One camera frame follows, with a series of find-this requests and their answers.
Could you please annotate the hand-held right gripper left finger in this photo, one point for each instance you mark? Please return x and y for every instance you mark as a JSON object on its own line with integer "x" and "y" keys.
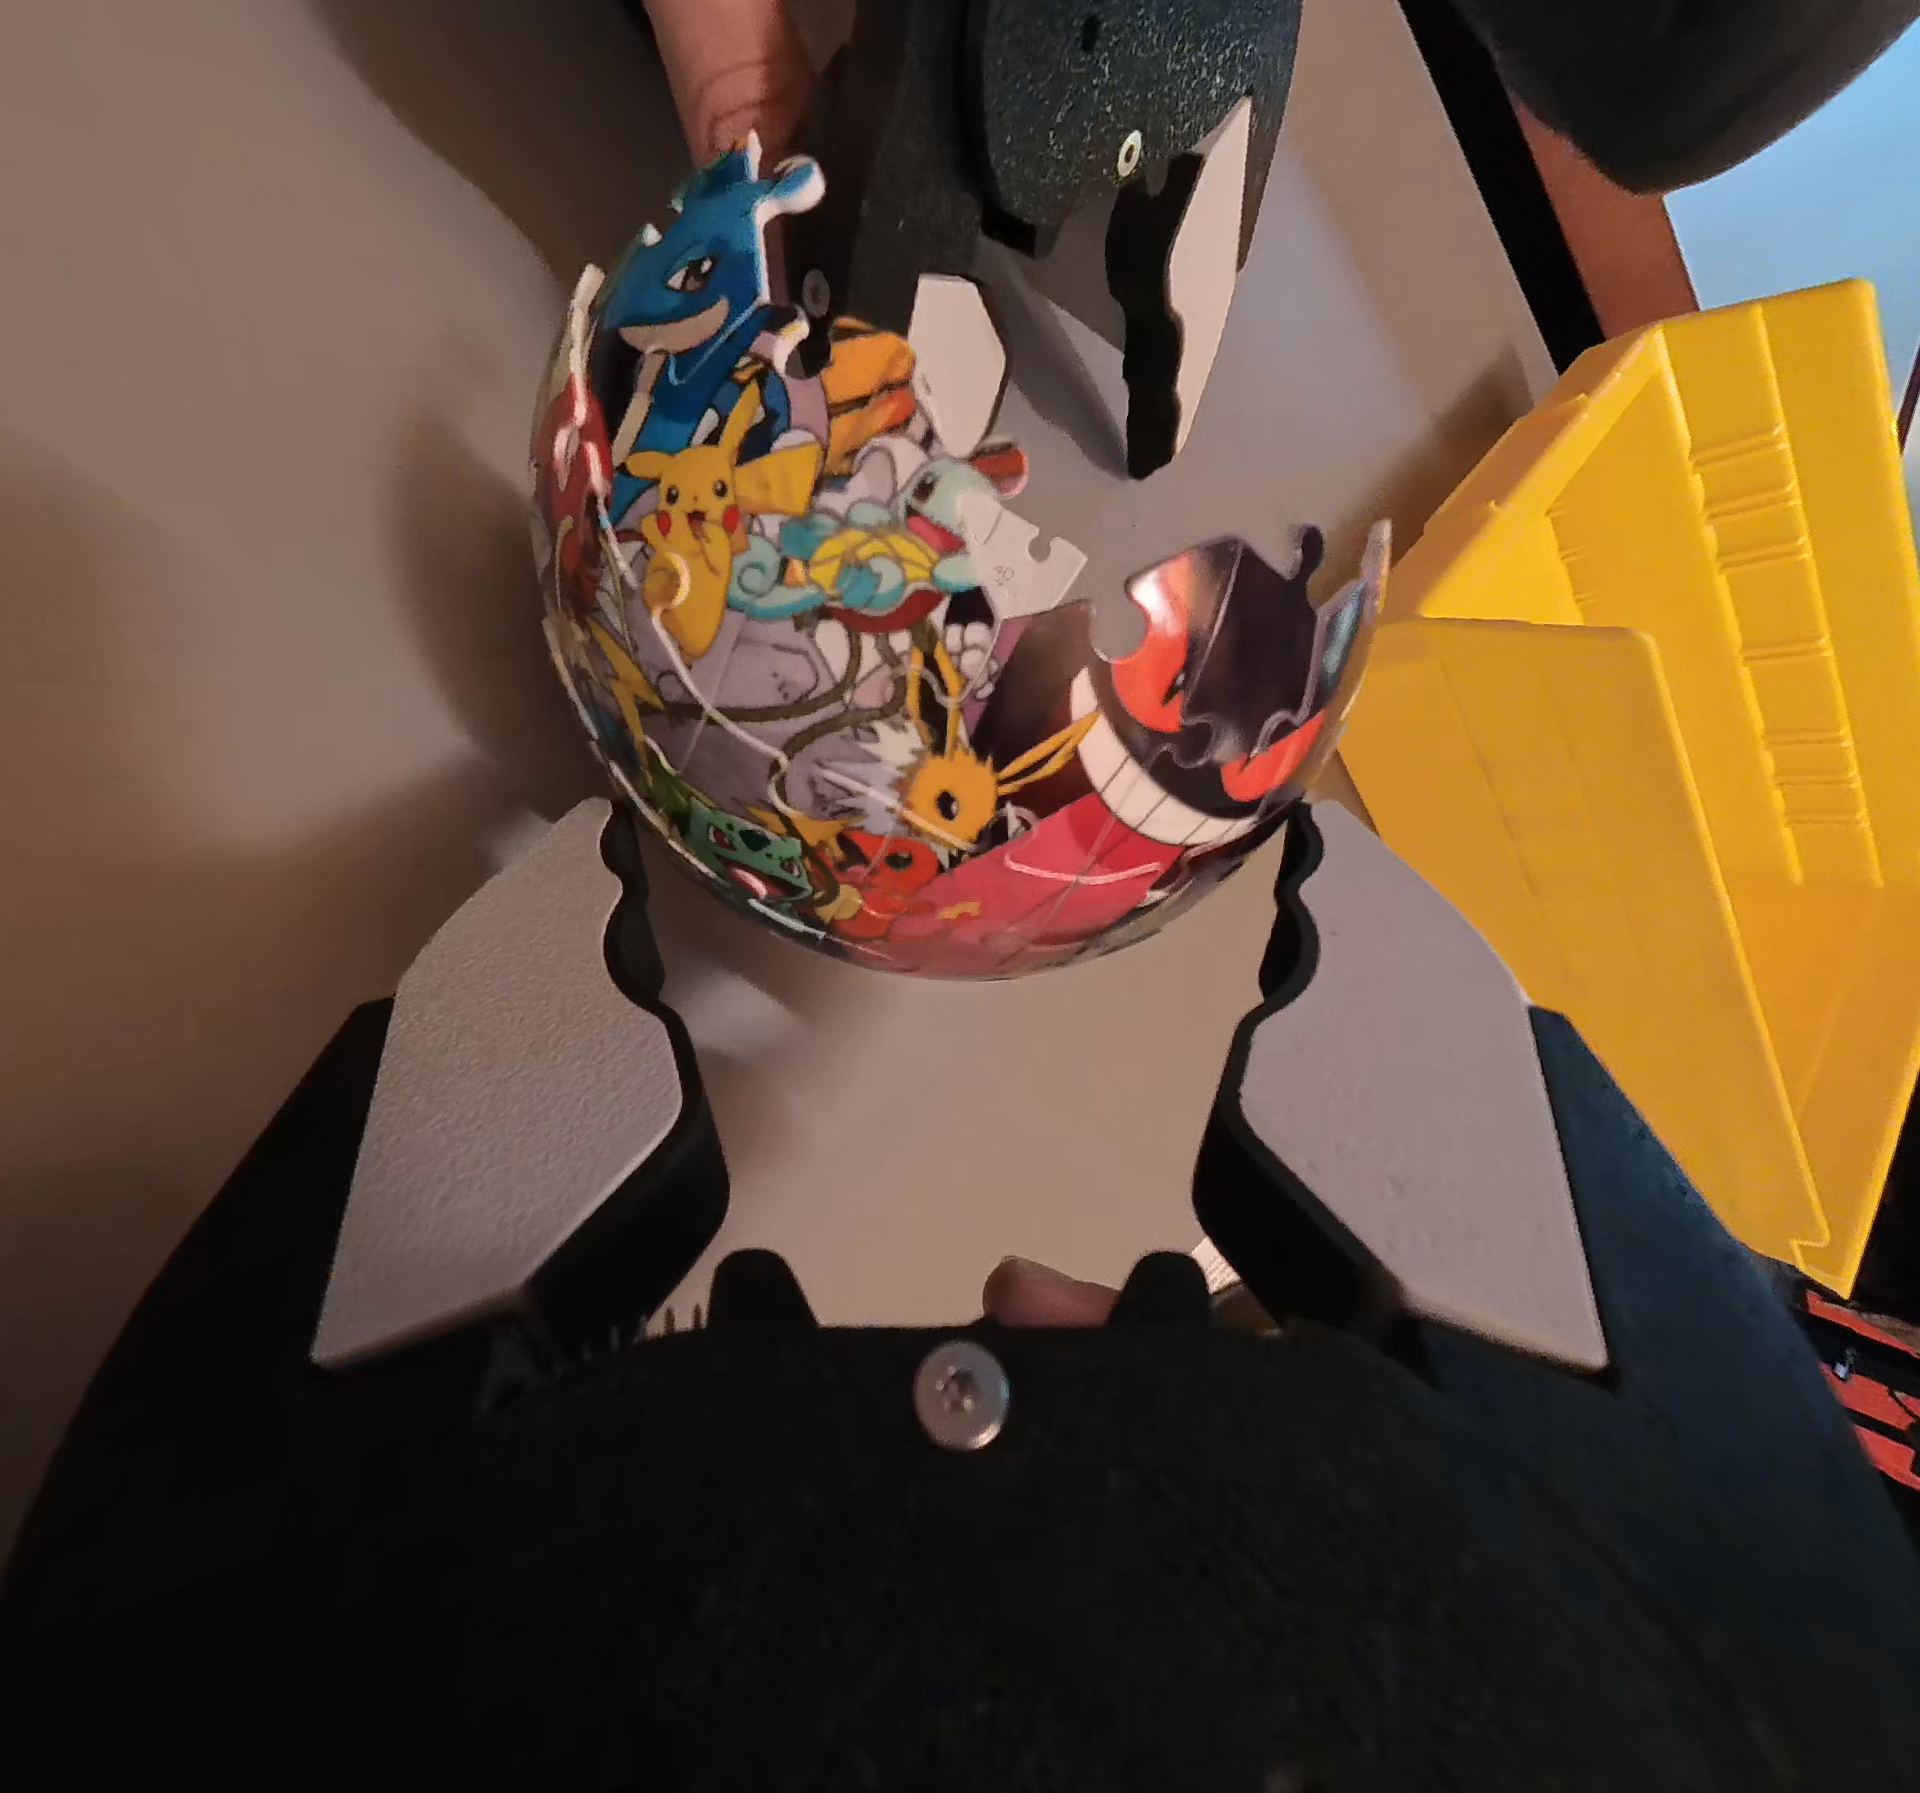
{"x": 509, "y": 1119}

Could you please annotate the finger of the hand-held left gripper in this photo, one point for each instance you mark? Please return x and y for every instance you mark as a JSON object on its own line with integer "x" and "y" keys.
{"x": 960, "y": 355}
{"x": 1216, "y": 280}

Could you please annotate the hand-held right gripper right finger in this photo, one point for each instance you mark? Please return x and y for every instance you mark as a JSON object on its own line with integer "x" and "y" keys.
{"x": 1426, "y": 1119}

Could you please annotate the single jigsaw puzzle piece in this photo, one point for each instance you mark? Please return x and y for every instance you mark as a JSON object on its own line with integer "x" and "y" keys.
{"x": 1009, "y": 564}

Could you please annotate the colourful cartoon puzzle ball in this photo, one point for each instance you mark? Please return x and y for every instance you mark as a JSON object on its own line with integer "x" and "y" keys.
{"x": 811, "y": 714}

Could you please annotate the person's left hand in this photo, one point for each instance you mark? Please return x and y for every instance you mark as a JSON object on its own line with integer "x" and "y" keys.
{"x": 719, "y": 24}

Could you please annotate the person's right hand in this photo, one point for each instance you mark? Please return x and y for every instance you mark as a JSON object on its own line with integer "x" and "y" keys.
{"x": 1050, "y": 1296}

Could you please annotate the yellow plastic bin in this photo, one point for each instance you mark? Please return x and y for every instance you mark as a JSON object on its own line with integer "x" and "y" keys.
{"x": 1650, "y": 774}

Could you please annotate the red and black object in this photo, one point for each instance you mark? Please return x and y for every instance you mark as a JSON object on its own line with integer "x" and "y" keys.
{"x": 1868, "y": 1388}

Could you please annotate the brown wooden post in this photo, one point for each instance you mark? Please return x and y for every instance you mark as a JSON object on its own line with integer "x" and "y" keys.
{"x": 1614, "y": 234}

